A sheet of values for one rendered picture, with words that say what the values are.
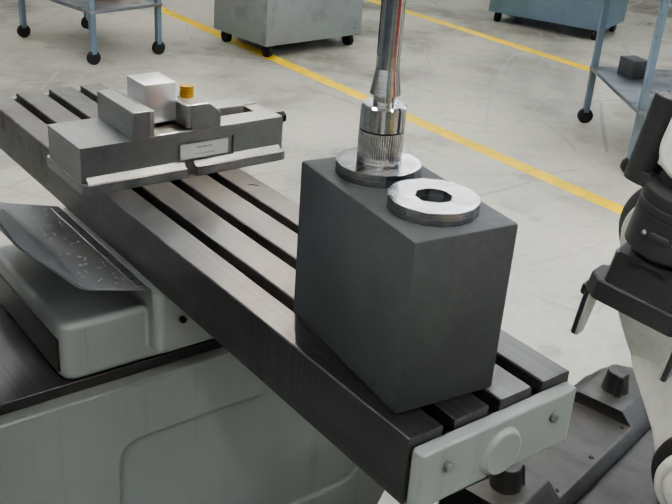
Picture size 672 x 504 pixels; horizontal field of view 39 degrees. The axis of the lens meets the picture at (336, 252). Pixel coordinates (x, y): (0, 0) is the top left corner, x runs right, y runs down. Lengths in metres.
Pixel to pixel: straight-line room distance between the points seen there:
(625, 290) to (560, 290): 2.29
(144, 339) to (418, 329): 0.56
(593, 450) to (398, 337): 0.72
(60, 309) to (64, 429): 0.16
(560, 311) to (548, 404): 2.20
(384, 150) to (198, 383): 0.59
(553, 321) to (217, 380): 1.86
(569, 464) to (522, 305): 1.73
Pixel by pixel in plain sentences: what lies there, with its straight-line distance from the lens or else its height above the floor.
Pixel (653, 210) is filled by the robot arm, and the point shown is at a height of 1.13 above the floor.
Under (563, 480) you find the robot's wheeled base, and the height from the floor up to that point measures 0.59.
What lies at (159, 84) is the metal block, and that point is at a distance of 1.44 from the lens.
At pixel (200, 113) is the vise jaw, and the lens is 1.44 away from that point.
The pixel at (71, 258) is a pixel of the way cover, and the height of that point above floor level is 0.89.
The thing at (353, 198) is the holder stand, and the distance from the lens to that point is 0.92.
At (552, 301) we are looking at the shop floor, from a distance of 3.26.
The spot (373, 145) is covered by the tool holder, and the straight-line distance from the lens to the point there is 0.95.
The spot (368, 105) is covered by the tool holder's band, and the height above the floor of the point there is 1.21.
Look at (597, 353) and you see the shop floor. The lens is 3.01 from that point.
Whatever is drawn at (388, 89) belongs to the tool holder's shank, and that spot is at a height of 1.22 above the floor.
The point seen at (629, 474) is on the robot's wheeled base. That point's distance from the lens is 1.56.
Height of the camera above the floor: 1.48
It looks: 26 degrees down
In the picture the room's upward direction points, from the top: 4 degrees clockwise
